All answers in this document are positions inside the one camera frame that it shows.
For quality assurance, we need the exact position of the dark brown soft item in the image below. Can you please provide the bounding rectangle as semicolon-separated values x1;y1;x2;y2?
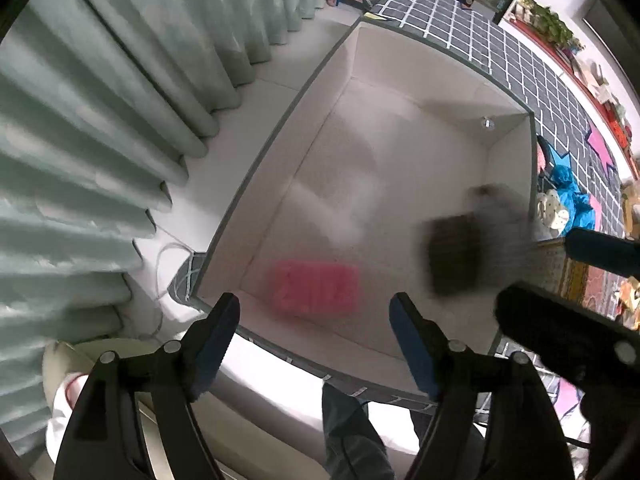
425;185;531;296

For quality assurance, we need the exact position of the red low shelf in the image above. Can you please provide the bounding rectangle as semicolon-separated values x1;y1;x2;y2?
500;0;640;181

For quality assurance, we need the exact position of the grey fabric storage box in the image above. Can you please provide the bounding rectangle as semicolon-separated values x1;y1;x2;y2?
192;15;538;411

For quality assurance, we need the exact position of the pink soft item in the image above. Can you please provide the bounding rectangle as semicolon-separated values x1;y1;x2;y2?
267;260;361;318

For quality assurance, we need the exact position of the person's leg in jeans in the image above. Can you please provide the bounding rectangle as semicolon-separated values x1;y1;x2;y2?
320;382;396;480

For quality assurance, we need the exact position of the green plant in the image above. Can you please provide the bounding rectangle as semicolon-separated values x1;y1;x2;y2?
520;0;586;53

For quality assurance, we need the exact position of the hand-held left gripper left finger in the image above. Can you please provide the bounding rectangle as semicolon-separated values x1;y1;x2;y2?
52;292;242;480

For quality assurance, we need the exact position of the white pink shoe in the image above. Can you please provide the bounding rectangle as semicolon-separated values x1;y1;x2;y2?
45;374;92;461

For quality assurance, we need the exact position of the yellow patterned cloth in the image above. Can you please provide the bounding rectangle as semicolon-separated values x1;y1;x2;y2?
535;240;591;306

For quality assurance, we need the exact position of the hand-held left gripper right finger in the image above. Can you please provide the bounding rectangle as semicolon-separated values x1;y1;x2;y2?
389;292;583;480

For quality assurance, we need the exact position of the pale green curtain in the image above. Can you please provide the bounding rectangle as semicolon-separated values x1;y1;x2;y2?
0;0;346;461

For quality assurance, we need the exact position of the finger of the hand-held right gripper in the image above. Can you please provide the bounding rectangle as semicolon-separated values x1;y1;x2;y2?
494;282;640;401
564;227;640;280

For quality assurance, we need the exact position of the cream dotted soft item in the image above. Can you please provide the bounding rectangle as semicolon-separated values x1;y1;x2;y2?
535;190;571;231

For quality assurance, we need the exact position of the blue cloth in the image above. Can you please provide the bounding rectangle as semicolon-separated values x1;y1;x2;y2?
542;165;598;235

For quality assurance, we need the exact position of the white cable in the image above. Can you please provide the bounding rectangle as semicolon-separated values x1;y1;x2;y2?
150;242;201;341

